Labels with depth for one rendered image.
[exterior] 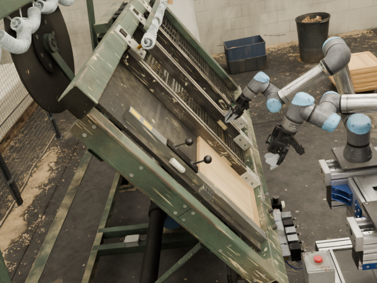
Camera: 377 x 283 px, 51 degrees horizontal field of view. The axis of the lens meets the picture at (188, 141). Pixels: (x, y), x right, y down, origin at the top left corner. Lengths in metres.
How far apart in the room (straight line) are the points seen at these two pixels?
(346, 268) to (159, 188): 1.68
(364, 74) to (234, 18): 2.82
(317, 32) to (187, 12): 1.95
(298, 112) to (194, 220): 0.60
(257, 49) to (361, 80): 1.80
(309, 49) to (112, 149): 5.21
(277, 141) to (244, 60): 4.71
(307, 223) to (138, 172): 2.19
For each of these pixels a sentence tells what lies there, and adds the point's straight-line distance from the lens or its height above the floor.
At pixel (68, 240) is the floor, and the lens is 3.87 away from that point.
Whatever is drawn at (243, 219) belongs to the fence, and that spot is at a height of 1.05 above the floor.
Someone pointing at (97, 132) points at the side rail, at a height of 1.76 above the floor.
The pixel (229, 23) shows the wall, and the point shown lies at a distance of 7.24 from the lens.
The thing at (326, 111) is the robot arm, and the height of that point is 1.62.
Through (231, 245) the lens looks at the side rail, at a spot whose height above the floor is 1.14.
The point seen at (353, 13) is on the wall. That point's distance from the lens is 7.67.
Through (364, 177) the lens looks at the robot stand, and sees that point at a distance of 2.41.
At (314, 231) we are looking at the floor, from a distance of 3.42.
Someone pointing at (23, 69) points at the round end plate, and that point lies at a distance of 2.18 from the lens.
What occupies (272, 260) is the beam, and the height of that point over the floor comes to 0.90.
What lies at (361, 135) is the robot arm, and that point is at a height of 1.20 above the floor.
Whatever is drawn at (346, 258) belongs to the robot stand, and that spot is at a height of 0.21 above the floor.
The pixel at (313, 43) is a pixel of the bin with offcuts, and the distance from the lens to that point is 6.39.
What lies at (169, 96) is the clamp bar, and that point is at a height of 1.56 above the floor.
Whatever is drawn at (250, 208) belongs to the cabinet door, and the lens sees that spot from 2.20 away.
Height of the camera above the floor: 2.39
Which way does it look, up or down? 30 degrees down
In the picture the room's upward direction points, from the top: 11 degrees counter-clockwise
